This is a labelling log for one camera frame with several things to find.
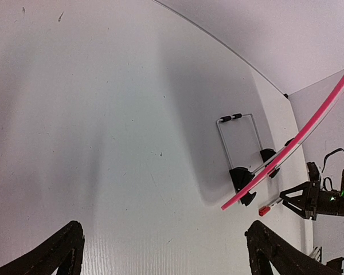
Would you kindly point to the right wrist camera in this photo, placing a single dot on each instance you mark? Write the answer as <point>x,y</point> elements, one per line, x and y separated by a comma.
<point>314,173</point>

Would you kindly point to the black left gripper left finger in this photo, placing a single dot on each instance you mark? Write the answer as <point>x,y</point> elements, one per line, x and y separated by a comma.
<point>61,253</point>

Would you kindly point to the whiteboard marker pen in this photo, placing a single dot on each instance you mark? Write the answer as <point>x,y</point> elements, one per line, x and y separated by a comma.
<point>274,203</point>

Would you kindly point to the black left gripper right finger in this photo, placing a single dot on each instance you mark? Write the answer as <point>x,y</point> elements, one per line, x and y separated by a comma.
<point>267,250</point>

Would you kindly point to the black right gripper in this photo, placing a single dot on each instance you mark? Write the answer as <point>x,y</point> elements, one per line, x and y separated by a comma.
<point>307,200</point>

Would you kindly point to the wire whiteboard stand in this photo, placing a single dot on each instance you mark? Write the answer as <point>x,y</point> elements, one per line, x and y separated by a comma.
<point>245,152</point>

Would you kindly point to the pink framed whiteboard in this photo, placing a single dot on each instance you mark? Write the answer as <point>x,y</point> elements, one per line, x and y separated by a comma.
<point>293,145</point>

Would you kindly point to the red marker cap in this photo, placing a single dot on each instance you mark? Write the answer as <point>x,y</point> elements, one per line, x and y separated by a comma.
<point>264,210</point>

